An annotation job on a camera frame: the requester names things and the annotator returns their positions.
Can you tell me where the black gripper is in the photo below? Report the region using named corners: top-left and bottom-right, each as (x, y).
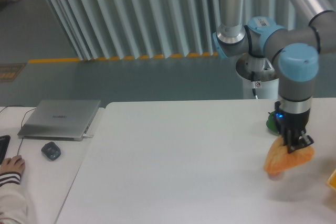
top-left (274, 101), bottom-right (314, 154)

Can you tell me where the orange triangular bread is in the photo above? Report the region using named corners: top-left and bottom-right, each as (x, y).
top-left (264, 136), bottom-right (314, 174)

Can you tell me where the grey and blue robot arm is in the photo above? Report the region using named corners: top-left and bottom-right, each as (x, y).
top-left (213, 0), bottom-right (335, 153)

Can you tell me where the cream sleeved forearm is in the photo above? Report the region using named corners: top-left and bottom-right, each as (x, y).
top-left (1, 172), bottom-right (28, 223)

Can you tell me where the person's hand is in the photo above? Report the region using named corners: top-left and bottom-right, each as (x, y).
top-left (1, 155), bottom-right (25, 176)

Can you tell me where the green bell pepper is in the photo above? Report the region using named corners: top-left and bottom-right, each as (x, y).
top-left (266, 111), bottom-right (279, 135)

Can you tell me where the brown egg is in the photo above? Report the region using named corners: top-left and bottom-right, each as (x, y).
top-left (268, 172), bottom-right (285, 181)

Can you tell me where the white laptop plug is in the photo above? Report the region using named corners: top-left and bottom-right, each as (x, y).
top-left (83, 134), bottom-right (93, 139)

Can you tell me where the white corrugated folding screen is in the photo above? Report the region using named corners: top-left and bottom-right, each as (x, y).
top-left (47, 0), bottom-right (335, 60)

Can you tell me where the silver closed laptop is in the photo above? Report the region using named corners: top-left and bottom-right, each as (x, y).
top-left (17, 100), bottom-right (101, 141)

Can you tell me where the dark grey earbuds case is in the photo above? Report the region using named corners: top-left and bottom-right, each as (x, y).
top-left (41, 142), bottom-right (61, 161)

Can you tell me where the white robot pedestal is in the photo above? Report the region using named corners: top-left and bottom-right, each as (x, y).
top-left (236, 54), bottom-right (279, 99)

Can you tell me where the black mouse cable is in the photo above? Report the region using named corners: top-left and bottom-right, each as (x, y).
top-left (0, 104), bottom-right (37, 156)

